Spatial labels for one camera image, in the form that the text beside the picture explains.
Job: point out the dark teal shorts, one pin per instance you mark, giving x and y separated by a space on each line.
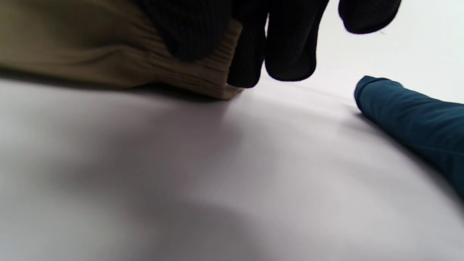
417 116

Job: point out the person's right hand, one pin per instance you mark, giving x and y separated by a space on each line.
286 36

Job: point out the brown garment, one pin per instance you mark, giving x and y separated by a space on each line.
90 47

